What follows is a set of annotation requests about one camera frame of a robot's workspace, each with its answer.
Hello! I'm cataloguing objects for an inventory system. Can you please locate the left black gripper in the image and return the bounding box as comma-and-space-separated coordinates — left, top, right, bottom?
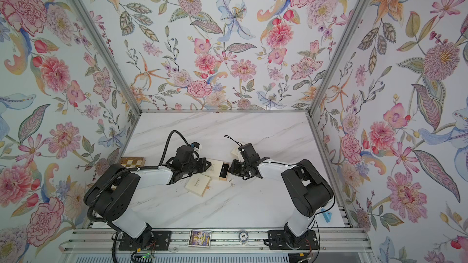
182, 158, 214, 175

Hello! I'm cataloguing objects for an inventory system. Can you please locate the cream drawer jewelry box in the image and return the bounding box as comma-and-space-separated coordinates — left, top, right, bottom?
185, 174, 211, 197

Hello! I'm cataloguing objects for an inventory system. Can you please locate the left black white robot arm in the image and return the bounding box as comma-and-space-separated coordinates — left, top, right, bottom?
84, 145, 212, 243

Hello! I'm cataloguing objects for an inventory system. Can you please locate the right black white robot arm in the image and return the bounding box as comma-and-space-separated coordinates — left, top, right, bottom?
229, 143, 335, 239

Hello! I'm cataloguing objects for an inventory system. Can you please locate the wooden chessboard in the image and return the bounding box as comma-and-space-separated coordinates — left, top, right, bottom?
120, 157, 146, 168

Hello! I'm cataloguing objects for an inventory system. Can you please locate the blue triangular block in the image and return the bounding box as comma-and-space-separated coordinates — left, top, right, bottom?
322, 211, 332, 224

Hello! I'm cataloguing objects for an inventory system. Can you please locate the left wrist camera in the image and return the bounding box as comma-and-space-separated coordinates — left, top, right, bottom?
190, 142, 201, 151

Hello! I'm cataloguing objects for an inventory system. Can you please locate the round silver knob on rail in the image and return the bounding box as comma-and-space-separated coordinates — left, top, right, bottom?
238, 231, 249, 244

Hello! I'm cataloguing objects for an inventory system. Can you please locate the colourful card on rail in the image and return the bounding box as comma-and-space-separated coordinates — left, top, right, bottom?
188, 230, 212, 248

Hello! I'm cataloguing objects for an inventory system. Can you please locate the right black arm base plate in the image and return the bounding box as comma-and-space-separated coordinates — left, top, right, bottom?
263, 230, 319, 251

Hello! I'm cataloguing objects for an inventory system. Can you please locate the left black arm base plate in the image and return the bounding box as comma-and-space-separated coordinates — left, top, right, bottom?
118, 230, 172, 251

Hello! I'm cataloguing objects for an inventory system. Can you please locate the aluminium front rail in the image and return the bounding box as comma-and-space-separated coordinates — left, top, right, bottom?
59, 227, 372, 254

